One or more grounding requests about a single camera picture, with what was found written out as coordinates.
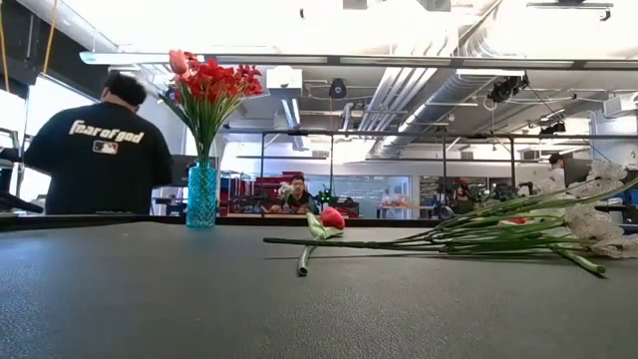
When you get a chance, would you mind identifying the yellow hanging cable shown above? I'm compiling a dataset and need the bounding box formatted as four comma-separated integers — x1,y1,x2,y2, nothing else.
42,0,59,76

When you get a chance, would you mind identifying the silver ventilation duct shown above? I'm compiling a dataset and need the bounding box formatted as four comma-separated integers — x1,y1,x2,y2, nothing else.
368,67,504,159

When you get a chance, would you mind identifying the pink artificial tulip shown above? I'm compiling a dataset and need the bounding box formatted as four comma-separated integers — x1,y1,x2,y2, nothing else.
166,48,190,77

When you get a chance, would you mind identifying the person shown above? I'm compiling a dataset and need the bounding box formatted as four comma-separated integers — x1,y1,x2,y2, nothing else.
535,152,568,195
281,174,321,215
23,72,174,216
451,177,475,216

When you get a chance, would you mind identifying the white artificial flower bunch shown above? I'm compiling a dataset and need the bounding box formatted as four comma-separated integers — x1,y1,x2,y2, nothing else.
262,159,638,260
547,198,638,276

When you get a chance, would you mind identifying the teal glass vase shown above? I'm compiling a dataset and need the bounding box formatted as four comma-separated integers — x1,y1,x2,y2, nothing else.
185,159,218,229

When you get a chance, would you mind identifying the red storage bin rack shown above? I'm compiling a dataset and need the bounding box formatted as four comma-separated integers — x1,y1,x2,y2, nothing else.
218,171,308,216

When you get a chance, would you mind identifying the black table mat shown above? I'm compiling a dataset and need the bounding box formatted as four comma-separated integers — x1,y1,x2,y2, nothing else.
0,220,638,359

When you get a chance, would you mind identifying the black monitor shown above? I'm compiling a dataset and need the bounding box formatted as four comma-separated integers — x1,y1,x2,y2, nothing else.
168,154,219,188
564,158,594,188

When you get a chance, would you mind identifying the black aluminium table frame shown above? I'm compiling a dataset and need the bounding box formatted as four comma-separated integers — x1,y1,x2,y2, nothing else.
0,52,638,233

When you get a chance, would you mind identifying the black hanging camera rig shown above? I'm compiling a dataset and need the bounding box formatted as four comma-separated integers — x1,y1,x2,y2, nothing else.
486,74,529,105

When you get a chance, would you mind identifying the black overhead camera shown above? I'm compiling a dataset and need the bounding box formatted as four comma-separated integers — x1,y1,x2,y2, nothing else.
327,77,349,100

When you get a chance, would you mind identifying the red artificial poppy bunch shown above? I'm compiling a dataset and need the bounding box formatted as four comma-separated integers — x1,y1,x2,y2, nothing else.
196,62,264,164
159,52,235,164

